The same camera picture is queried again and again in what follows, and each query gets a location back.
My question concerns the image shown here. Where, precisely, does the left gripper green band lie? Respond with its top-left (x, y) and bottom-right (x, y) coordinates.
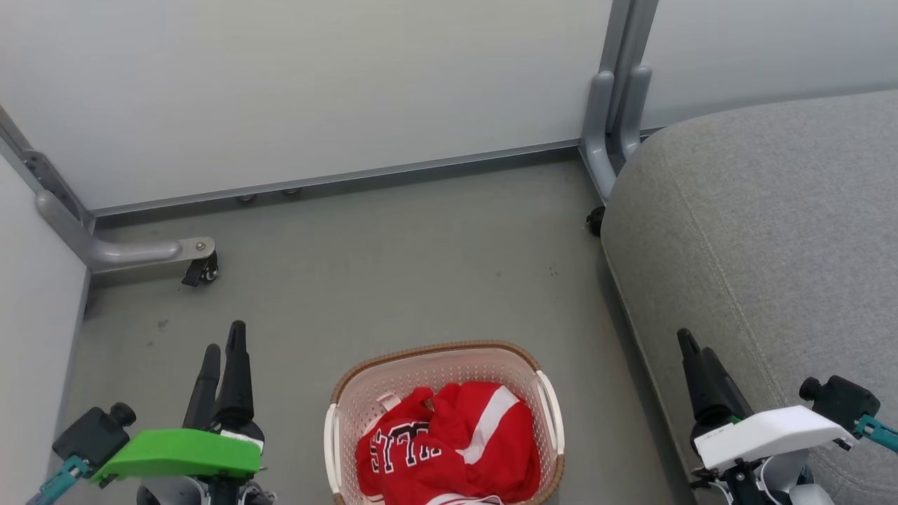
top-left (90, 321), bottom-right (266, 486)

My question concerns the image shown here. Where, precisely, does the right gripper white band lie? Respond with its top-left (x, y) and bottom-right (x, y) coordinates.
top-left (676, 328), bottom-right (857, 492)

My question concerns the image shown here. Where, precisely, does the red jersey with lettering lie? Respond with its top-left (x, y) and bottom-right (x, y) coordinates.
top-left (355, 386), bottom-right (506, 505)

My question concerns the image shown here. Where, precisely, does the red shorts white stripe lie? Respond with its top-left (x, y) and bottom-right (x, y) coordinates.
top-left (429, 381), bottom-right (542, 503)

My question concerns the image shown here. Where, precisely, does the grey fabric sofa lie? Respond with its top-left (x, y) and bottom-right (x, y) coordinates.
top-left (600, 89), bottom-right (898, 505)

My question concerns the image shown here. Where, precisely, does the grey partition foot with bolt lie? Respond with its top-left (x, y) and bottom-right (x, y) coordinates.
top-left (35, 189), bottom-right (217, 275)

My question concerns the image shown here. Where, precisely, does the white plastic laundry basket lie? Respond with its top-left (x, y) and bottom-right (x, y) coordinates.
top-left (323, 341), bottom-right (566, 505)

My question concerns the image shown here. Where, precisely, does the teal right camera mount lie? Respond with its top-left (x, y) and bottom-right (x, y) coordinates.
top-left (854, 415), bottom-right (898, 454)

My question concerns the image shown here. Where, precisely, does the teal camera mount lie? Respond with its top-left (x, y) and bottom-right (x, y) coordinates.
top-left (27, 454), bottom-right (93, 505)
top-left (854, 415), bottom-right (898, 454)

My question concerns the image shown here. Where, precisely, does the teal left camera mount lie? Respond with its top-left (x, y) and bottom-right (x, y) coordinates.
top-left (27, 454), bottom-right (93, 505)

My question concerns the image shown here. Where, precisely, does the grey partition bottom rail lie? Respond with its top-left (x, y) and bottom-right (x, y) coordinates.
top-left (90, 139), bottom-right (584, 218)

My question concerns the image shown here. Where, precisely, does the grey partition post with bracket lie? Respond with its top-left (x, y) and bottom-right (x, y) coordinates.
top-left (0, 105), bottom-right (95, 232)

